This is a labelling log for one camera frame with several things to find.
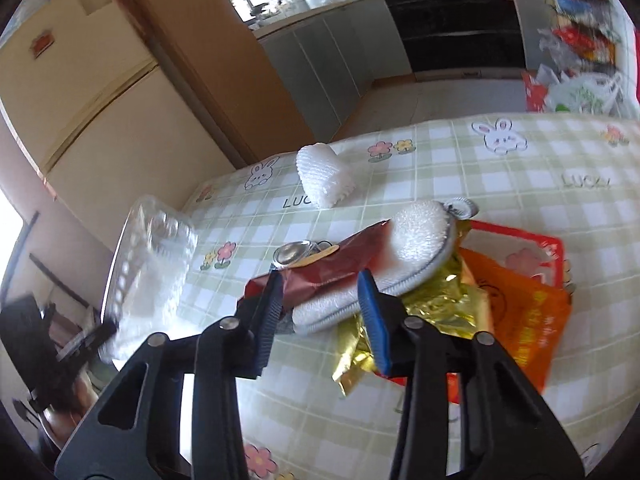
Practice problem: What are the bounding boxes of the white foam fruit net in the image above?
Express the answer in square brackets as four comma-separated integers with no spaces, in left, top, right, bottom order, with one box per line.
[295,142,357,209]

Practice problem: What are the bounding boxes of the orange plastic bag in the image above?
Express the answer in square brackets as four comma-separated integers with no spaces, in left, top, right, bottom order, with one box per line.
[447,247,574,407]

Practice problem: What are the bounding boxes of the cream refrigerator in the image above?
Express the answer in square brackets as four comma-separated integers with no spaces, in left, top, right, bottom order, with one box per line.
[0,0,239,252]

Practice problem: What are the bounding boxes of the crushed red can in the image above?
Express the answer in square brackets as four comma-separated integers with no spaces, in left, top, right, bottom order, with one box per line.
[244,220,396,314]

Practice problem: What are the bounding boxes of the red fridge magnet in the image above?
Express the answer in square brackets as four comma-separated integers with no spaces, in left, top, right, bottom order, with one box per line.
[29,32,56,60]

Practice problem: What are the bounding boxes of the grey lower kitchen cabinets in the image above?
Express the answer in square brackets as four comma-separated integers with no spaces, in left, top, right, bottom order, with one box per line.
[252,0,414,129]

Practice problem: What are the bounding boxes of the black stove oven unit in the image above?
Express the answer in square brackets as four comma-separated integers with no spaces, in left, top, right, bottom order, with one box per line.
[380,0,526,79]

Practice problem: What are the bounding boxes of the clear plastic bags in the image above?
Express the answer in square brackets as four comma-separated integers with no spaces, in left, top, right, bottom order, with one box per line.
[537,27,581,69]

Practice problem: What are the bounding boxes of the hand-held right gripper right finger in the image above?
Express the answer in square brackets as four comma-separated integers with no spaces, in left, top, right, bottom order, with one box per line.
[356,267,586,480]

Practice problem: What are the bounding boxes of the gold foil wrapper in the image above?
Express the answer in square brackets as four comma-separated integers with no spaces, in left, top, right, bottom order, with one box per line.
[332,222,494,399]

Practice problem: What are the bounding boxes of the grey cabinet beside oven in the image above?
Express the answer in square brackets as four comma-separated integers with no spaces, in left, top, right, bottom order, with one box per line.
[510,0,556,69]

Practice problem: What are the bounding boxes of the silver ridged cap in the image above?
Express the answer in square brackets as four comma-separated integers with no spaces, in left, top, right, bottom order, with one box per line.
[444,197,480,221]

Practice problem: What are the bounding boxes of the red shopping bag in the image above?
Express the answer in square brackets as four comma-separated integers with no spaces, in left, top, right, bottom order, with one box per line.
[521,71,551,111]

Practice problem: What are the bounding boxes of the white plastic bag green print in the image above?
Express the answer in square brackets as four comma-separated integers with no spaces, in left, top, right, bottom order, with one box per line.
[545,72,626,114]

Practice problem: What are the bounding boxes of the clear plastic container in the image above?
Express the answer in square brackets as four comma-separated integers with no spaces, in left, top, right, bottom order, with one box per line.
[100,195,199,362]

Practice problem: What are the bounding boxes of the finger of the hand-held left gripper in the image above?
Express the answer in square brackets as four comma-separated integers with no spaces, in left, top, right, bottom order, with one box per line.
[55,320,119,362]

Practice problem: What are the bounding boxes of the green checked bunny tablecloth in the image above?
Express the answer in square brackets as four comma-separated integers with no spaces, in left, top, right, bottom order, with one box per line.
[97,112,640,480]

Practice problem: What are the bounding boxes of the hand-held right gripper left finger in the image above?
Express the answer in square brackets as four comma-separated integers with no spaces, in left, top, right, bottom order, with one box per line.
[54,269,286,480]

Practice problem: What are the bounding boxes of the black wire storage rack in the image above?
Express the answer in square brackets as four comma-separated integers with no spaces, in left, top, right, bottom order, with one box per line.
[545,0,621,67]

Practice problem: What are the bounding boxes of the red framed clear package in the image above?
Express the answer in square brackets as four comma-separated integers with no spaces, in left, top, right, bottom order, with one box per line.
[445,219,577,406]

